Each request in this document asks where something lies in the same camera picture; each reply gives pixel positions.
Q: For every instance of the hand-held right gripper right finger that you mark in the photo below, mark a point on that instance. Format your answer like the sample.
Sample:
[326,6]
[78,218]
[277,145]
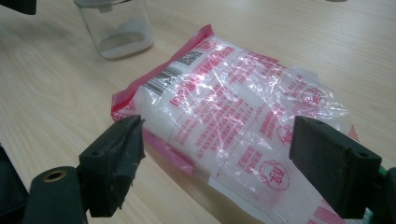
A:
[336,168]

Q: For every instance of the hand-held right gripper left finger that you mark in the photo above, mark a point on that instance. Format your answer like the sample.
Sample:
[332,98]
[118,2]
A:
[109,168]

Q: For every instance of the clear glass jar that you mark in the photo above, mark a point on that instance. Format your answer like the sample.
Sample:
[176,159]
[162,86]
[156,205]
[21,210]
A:
[118,37]

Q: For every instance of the clear plastic bag pink print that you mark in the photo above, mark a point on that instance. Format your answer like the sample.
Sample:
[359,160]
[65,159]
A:
[218,109]

